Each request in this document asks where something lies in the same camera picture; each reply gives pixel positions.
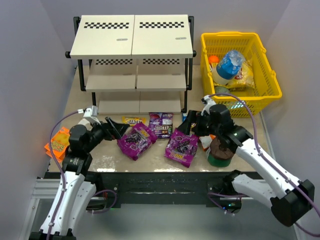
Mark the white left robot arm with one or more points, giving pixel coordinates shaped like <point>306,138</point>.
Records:
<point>75,189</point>

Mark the orange white snack packet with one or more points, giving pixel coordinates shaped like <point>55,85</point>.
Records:
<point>206,141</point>

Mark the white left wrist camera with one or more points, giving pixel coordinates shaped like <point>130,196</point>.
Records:
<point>89,112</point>

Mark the yellow plastic shopping basket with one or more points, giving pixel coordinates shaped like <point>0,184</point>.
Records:
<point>266,89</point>

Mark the green round object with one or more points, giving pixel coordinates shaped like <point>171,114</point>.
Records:
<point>221,90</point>

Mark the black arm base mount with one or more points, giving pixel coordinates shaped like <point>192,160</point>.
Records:
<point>163,188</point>

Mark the yellow chips bag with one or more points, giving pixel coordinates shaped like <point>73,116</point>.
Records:
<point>244,78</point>

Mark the white blue plastic bottle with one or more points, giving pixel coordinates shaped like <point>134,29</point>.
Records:
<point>227,68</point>

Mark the yellow M&M's candy bag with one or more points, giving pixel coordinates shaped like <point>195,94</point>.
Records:
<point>133,120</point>

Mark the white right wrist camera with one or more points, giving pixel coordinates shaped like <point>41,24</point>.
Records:
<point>208,102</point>

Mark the blue white snack box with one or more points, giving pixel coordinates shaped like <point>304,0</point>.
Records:
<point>184,116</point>

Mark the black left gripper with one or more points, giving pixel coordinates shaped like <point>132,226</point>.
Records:
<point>110,128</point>

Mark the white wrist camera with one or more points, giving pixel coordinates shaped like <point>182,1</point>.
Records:
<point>208,102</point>
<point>89,112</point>

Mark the magenta grape candy bag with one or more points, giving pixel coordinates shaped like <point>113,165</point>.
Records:
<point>181,148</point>
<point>139,139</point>

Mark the white three-tier shelf rack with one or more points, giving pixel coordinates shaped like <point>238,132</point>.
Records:
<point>135,64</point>

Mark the purple M&M's candy bag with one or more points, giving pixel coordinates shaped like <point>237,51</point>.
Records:
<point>161,124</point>

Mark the orange snack box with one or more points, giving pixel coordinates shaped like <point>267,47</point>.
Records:
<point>59,143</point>

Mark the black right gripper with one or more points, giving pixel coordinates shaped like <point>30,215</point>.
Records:
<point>197,122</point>

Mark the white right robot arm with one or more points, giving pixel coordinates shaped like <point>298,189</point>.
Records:
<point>288,197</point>

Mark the brown green tape roll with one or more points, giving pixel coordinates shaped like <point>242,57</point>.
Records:
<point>217,155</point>

